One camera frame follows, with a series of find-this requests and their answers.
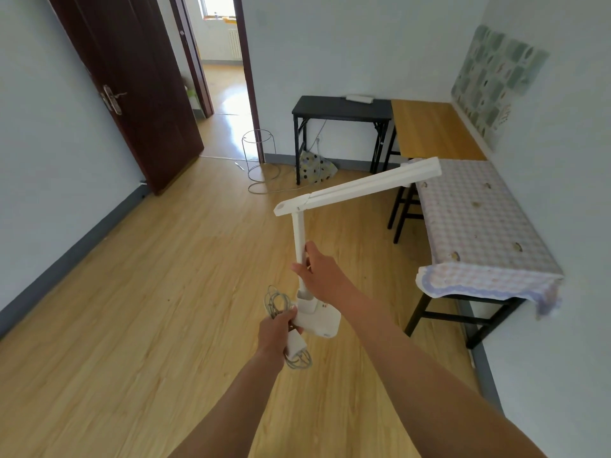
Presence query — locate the person's right hand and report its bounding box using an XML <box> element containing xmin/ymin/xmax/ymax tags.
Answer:
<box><xmin>291</xmin><ymin>241</ymin><xmax>353</xmax><ymax>305</ymax></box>

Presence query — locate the person's left hand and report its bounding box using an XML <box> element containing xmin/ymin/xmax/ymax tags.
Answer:
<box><xmin>257</xmin><ymin>306</ymin><xmax>299</xmax><ymax>361</ymax></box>

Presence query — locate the white power cable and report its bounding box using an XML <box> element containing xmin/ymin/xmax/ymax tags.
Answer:
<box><xmin>265</xmin><ymin>285</ymin><xmax>313</xmax><ymax>371</ymax></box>

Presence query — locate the white power adapter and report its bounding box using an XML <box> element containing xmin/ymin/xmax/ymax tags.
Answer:
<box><xmin>285</xmin><ymin>332</ymin><xmax>305</xmax><ymax>360</ymax></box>

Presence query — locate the white folding desk lamp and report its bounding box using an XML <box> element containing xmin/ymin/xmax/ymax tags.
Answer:
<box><xmin>273</xmin><ymin>156</ymin><xmax>443</xmax><ymax>339</ymax></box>

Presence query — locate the person's right forearm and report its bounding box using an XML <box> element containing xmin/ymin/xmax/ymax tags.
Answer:
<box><xmin>333</xmin><ymin>285</ymin><xmax>546</xmax><ymax>458</ymax></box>

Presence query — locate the person's left forearm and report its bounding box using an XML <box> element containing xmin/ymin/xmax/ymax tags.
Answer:
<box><xmin>168</xmin><ymin>349</ymin><xmax>286</xmax><ymax>458</ymax></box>

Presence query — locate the dotted fabric bag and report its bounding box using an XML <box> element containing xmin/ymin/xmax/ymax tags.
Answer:
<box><xmin>299</xmin><ymin>150</ymin><xmax>339</xmax><ymax>184</ymax></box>

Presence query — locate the black folding table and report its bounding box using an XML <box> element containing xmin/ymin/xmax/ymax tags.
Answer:
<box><xmin>291</xmin><ymin>95</ymin><xmax>393</xmax><ymax>186</ymax></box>

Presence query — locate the checkered tablecloth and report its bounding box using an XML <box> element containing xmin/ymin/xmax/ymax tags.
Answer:
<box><xmin>413</xmin><ymin>158</ymin><xmax>565</xmax><ymax>320</ymax></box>

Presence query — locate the wooden top folding table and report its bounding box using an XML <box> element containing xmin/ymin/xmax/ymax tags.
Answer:
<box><xmin>382</xmin><ymin>99</ymin><xmax>488</xmax><ymax>173</ymax></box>

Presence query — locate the dark brown wooden door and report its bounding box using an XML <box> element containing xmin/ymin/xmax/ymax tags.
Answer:
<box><xmin>46</xmin><ymin>0</ymin><xmax>205</xmax><ymax>196</ymax></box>

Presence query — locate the window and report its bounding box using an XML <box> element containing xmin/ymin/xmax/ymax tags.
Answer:
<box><xmin>200</xmin><ymin>0</ymin><xmax>236</xmax><ymax>18</ymax></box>

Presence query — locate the white wire frame stand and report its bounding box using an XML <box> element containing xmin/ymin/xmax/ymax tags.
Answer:
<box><xmin>241</xmin><ymin>129</ymin><xmax>282</xmax><ymax>195</ymax></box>

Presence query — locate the white hanging cable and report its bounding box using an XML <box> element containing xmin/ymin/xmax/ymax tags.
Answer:
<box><xmin>309</xmin><ymin>118</ymin><xmax>329</xmax><ymax>155</ymax></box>

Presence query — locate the white floor cable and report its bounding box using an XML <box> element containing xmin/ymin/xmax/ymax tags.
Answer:
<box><xmin>200</xmin><ymin>155</ymin><xmax>247</xmax><ymax>172</ymax></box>

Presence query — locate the black frame table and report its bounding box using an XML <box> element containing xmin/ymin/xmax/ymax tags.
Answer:
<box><xmin>387</xmin><ymin>184</ymin><xmax>526</xmax><ymax>350</ymax></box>

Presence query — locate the dark brown door frame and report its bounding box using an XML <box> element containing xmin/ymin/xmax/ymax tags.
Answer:
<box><xmin>168</xmin><ymin>0</ymin><xmax>266</xmax><ymax>164</ymax></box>

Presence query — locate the leaf pattern wall sticker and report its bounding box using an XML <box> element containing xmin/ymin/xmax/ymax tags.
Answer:
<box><xmin>451</xmin><ymin>24</ymin><xmax>551</xmax><ymax>152</ymax></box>

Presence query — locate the silver door handle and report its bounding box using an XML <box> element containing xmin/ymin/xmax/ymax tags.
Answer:
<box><xmin>100</xmin><ymin>85</ymin><xmax>128</xmax><ymax>116</ymax></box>

